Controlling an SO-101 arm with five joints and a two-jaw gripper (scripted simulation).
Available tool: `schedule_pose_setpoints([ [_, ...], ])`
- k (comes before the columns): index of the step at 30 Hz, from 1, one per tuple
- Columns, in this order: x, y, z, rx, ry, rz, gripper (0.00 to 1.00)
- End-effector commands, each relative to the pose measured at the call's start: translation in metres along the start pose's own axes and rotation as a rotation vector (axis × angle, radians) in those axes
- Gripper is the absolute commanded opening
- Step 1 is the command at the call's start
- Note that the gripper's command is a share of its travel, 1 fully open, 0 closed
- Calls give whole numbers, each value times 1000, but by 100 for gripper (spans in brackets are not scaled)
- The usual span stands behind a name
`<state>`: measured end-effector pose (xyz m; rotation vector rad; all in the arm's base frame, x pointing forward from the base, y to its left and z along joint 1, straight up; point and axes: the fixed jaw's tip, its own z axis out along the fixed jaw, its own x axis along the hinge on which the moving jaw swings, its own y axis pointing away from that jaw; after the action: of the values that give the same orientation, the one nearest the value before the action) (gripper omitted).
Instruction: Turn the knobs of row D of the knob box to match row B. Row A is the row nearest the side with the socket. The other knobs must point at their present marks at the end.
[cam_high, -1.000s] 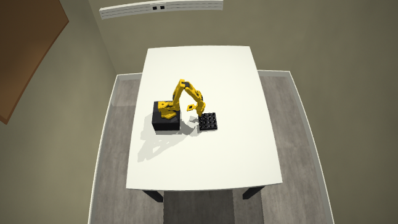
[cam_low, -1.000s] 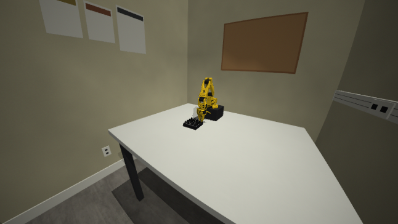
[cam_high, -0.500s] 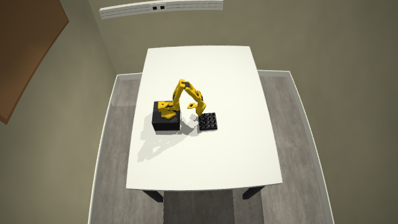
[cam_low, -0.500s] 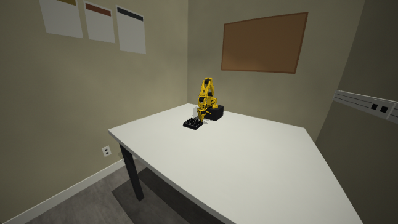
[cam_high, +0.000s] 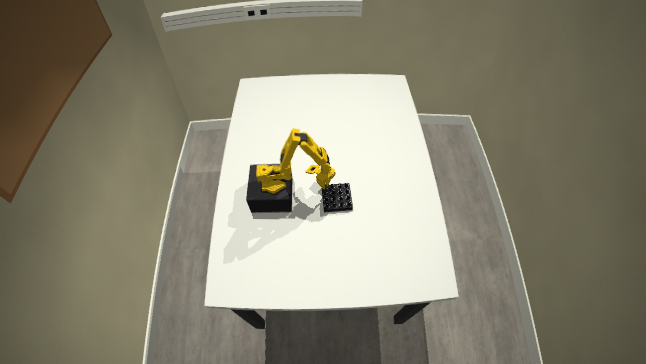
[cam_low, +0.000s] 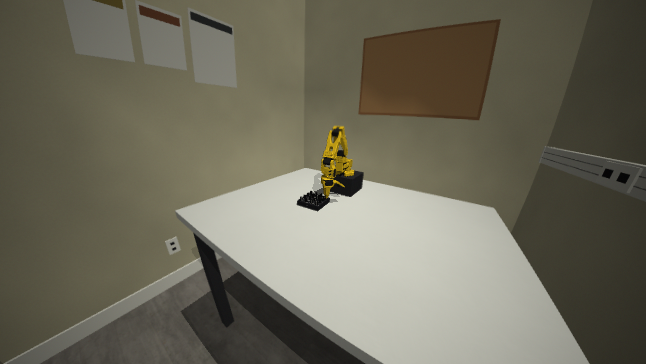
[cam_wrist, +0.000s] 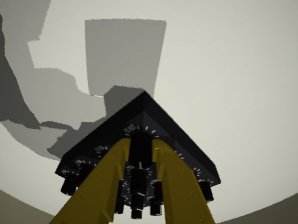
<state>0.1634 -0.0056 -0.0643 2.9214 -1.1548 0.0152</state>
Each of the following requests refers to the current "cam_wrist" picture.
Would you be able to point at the black knob box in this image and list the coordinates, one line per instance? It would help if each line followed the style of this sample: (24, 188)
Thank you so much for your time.
(141, 120)

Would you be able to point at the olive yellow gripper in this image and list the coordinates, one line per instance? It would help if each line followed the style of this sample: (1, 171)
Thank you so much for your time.
(95, 199)

